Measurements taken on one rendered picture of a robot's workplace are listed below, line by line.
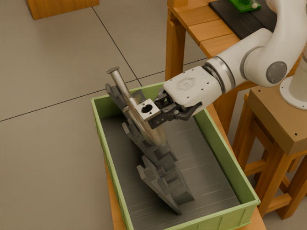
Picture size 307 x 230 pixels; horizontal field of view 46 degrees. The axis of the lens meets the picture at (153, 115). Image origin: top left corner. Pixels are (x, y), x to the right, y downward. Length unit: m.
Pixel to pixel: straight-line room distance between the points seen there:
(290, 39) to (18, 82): 2.57
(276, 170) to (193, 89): 0.96
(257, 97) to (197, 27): 0.61
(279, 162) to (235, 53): 0.88
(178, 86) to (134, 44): 2.51
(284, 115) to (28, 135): 1.80
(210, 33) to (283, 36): 1.19
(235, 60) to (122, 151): 0.74
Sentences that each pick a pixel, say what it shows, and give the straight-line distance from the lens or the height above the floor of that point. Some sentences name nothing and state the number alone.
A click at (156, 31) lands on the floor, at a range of 3.44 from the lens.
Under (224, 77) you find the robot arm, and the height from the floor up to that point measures 1.47.
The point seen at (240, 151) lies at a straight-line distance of 1.89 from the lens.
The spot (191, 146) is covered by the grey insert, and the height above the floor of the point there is 0.85.
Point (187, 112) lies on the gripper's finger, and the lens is 0.75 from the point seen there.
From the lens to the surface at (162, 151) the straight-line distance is 1.31.
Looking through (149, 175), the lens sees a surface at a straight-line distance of 1.01.
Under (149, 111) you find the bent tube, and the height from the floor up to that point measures 1.40.
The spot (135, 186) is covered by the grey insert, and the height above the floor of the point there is 0.85.
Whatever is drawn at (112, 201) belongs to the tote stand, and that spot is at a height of 0.79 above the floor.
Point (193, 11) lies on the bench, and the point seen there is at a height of 0.88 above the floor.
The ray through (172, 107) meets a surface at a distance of 0.77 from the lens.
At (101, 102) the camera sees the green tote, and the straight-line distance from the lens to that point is 1.47.
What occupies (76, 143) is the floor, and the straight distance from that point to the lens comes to 2.55.
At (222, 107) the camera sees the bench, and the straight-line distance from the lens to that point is 1.84.
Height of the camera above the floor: 1.99
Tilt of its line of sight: 48 degrees down
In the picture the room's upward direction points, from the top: straight up
